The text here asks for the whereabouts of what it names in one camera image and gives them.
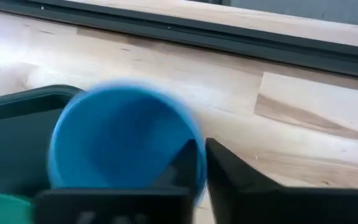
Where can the dark green plastic tray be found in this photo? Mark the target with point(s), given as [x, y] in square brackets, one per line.
[14, 146]

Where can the green round plate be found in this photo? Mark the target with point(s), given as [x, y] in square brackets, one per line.
[2, 210]

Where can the blue plastic cup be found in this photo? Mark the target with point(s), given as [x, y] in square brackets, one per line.
[113, 137]

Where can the black aluminium table frame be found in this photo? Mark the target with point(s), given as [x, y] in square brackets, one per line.
[228, 34]

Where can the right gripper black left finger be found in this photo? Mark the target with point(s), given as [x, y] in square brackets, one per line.
[120, 205]

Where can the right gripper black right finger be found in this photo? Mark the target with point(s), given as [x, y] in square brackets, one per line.
[259, 202]

